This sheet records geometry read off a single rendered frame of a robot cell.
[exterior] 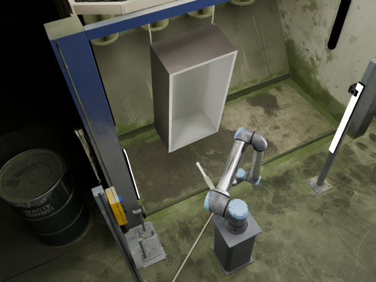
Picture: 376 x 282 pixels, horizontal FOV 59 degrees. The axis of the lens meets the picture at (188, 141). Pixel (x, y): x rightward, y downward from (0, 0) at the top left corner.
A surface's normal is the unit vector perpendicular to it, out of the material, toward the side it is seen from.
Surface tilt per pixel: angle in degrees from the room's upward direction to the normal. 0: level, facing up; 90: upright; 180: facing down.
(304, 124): 0
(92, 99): 90
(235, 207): 5
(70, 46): 90
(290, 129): 0
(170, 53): 11
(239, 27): 57
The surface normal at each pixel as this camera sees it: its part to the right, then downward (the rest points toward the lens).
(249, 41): 0.34, 0.20
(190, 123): 0.05, -0.51
